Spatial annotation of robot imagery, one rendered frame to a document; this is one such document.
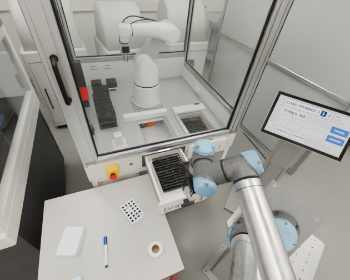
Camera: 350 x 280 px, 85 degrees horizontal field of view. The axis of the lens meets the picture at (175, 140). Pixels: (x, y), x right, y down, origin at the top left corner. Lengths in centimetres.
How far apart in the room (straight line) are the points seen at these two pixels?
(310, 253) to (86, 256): 114
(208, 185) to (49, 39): 68
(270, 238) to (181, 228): 146
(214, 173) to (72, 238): 78
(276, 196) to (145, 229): 69
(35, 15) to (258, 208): 83
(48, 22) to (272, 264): 90
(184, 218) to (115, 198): 94
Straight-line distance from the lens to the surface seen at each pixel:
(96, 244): 114
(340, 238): 262
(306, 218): 112
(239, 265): 76
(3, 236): 116
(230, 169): 59
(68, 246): 112
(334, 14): 235
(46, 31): 79
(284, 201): 111
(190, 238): 194
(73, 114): 92
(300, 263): 131
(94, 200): 125
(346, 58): 227
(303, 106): 158
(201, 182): 60
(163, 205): 101
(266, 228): 56
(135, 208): 114
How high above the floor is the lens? 182
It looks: 44 degrees down
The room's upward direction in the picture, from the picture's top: 7 degrees clockwise
